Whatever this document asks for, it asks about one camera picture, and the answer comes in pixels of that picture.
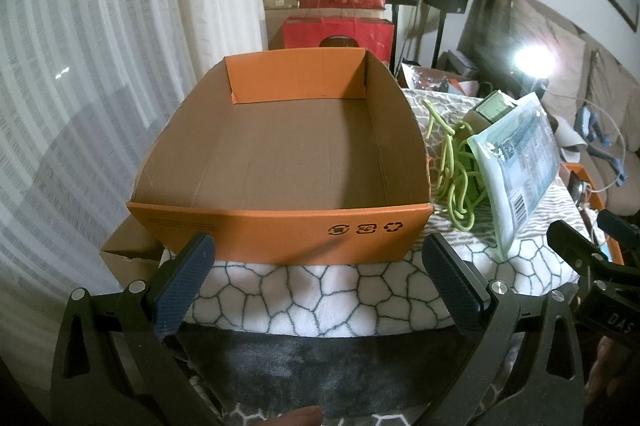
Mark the orange cardboard box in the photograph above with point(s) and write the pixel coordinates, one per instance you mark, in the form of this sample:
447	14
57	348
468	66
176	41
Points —
280	146

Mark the brown sofa cushion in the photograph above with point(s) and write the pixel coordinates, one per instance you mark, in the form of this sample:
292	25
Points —
615	96
530	21

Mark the gold gift box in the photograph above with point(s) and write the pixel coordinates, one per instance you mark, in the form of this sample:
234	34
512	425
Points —
280	2

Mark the person's right hand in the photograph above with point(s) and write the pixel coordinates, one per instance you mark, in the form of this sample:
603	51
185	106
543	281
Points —
607	371

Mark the brown sofa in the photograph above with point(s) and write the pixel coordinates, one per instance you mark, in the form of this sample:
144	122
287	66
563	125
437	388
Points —
487	36

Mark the grey box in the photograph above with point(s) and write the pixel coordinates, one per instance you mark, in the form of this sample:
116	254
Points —
462	61

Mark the green tissue pack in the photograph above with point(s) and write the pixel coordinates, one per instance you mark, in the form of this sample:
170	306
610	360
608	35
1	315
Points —
492	109

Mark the blue grey headset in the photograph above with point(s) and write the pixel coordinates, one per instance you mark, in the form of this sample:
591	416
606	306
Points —
587	121

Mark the dark grey fleece blanket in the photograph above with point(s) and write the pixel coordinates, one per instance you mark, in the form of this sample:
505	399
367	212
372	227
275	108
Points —
325	371

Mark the white rounded device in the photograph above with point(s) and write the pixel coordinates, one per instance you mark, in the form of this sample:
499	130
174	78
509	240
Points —
567	134

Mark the bright lamp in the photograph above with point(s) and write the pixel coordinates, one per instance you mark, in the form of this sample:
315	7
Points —
532	61

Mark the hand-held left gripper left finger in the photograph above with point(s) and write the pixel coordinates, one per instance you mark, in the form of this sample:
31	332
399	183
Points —
182	286

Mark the teal wet wipes packet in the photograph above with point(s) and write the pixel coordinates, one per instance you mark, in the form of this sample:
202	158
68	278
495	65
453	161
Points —
520	166

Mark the orange crate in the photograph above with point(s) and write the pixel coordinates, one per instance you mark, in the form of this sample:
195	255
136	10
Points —
618	253

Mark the small brown cardboard box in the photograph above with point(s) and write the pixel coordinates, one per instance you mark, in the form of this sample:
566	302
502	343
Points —
130	251

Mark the black speaker stand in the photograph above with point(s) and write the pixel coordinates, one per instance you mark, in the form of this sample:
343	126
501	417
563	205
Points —
396	31
439	36

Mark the white curtain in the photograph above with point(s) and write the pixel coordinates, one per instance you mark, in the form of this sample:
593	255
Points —
100	81

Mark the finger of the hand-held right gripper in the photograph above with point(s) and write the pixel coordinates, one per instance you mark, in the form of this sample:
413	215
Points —
620	226
570	238

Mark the grey white patterned blanket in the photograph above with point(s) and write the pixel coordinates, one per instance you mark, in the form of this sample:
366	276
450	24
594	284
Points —
350	291

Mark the person's leg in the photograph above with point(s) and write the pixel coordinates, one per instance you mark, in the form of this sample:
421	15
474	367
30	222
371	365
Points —
295	417

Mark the open box with packets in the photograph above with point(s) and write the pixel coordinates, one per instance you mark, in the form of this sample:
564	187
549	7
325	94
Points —
425	79

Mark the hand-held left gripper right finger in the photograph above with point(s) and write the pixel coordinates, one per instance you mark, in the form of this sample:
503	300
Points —
450	286

